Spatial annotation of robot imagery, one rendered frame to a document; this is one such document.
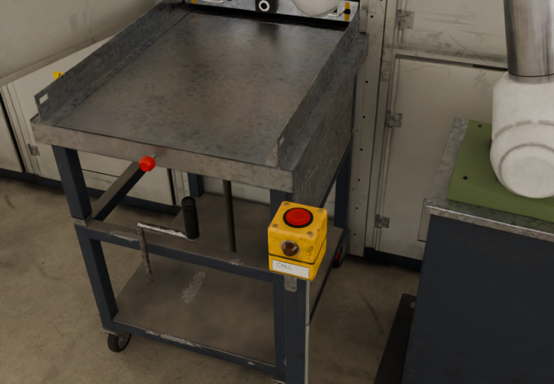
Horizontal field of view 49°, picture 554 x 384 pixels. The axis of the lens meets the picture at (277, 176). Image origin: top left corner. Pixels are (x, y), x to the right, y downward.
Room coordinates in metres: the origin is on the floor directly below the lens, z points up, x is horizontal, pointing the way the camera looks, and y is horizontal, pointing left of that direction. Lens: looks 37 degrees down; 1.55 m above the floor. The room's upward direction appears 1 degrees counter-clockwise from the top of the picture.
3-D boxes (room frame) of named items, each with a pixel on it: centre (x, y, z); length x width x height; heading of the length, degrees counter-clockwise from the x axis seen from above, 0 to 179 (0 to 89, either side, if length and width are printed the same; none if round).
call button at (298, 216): (0.76, -0.03, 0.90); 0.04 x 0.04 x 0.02
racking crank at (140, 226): (1.05, 0.25, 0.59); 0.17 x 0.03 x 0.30; 69
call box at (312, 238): (0.76, -0.03, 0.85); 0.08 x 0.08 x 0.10; 70
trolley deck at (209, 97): (1.39, 0.14, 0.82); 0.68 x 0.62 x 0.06; 160
